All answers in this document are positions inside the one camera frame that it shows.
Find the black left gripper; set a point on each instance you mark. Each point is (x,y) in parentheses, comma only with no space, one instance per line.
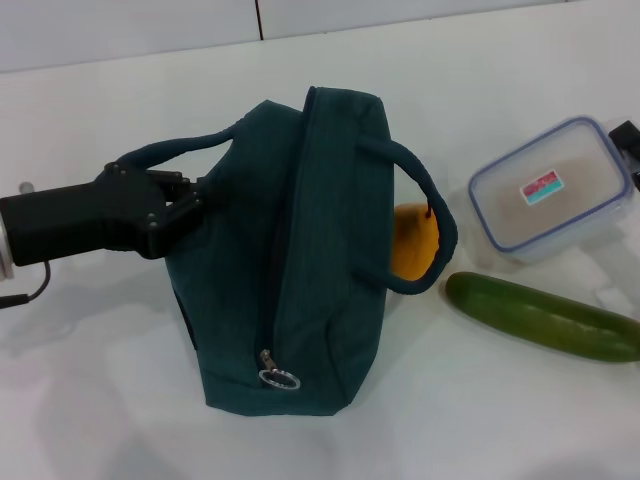
(75,220)

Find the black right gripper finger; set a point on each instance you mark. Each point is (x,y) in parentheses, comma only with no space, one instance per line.
(627,136)

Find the dark teal zip bag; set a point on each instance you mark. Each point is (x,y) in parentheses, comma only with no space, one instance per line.
(250,250)

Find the clear plastic food container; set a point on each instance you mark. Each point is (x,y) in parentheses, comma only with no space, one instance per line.
(550,200)

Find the green cucumber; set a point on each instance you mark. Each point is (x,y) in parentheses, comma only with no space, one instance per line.
(540,315)

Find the yellow pear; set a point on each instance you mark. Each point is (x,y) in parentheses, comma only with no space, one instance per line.
(415,245)

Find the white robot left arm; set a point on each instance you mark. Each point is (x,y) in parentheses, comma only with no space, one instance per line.
(5,255)

